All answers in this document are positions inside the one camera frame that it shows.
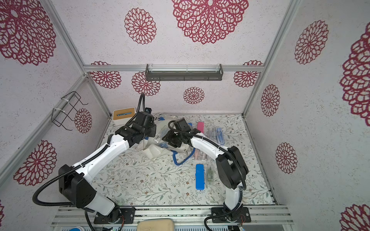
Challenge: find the white canvas cartoon tote bag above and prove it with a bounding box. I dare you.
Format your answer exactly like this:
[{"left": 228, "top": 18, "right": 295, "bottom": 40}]
[{"left": 134, "top": 114, "right": 195, "bottom": 166}]

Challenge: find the white wooden-top tissue box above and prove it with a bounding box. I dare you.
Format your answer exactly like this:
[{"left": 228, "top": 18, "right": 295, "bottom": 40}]
[{"left": 113, "top": 107, "right": 136, "bottom": 126}]

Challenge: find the long blue pencil case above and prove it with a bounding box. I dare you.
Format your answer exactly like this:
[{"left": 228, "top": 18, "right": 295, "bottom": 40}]
[{"left": 195, "top": 164, "right": 205, "bottom": 191}]

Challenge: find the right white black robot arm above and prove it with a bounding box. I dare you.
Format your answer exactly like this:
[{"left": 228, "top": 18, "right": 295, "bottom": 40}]
[{"left": 163, "top": 118, "right": 249, "bottom": 227}]

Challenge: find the black wire wall rack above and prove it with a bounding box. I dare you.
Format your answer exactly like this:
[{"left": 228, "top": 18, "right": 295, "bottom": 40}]
[{"left": 51, "top": 91, "right": 88, "bottom": 131}]

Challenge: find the pink plastic pencil case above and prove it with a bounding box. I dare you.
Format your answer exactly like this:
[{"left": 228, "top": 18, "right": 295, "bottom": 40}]
[{"left": 197, "top": 121, "right": 205, "bottom": 134}]

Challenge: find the beige cushioned pad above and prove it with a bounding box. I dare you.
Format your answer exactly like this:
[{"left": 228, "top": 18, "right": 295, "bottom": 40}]
[{"left": 136, "top": 218, "right": 175, "bottom": 231}]

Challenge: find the clear case with green item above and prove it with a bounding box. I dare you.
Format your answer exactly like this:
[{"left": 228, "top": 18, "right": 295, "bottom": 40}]
[{"left": 205, "top": 165, "right": 214, "bottom": 185}]

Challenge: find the clear case with pink pens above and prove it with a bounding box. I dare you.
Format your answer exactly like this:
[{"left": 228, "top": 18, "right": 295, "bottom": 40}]
[{"left": 194, "top": 149, "right": 207, "bottom": 161}]

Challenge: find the clear case with blue compass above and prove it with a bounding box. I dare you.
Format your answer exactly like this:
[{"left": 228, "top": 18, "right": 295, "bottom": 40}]
[{"left": 216, "top": 127, "right": 225, "bottom": 145}]

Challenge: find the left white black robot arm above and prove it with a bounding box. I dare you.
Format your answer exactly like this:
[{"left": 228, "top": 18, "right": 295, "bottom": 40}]
[{"left": 32, "top": 93, "right": 156, "bottom": 223}]

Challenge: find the clear plastic compass set case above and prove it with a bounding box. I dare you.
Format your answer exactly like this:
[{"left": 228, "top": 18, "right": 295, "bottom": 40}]
[{"left": 207, "top": 126, "right": 217, "bottom": 142}]

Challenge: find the floral table mat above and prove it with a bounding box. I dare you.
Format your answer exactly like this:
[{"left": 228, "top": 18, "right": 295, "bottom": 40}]
[{"left": 91, "top": 115, "right": 275, "bottom": 206}]

